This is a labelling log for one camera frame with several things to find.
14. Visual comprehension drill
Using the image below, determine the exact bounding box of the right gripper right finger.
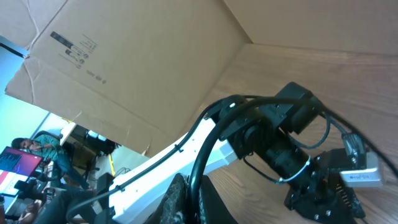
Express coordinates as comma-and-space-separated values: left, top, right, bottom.
198, 175, 238, 224

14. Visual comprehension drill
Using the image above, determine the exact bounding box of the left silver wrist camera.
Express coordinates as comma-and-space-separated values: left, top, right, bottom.
340, 152, 382, 188

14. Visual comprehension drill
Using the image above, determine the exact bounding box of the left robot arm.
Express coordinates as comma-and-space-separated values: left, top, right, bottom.
67, 82, 381, 223

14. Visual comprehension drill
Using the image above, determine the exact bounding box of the computer monitor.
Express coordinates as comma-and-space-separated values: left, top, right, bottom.
1, 147, 43, 196

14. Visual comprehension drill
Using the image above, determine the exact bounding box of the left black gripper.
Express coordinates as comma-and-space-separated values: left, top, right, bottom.
284, 148, 366, 222

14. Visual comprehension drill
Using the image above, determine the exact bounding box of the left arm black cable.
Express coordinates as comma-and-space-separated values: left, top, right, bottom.
65, 102, 224, 222

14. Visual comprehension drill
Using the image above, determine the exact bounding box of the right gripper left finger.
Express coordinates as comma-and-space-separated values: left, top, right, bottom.
152, 174, 187, 224

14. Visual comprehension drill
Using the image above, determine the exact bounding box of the seated person teal shirt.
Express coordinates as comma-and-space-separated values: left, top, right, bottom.
11, 134, 90, 190

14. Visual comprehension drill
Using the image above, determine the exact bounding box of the cardboard box wall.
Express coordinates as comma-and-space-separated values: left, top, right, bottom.
1, 1, 248, 157

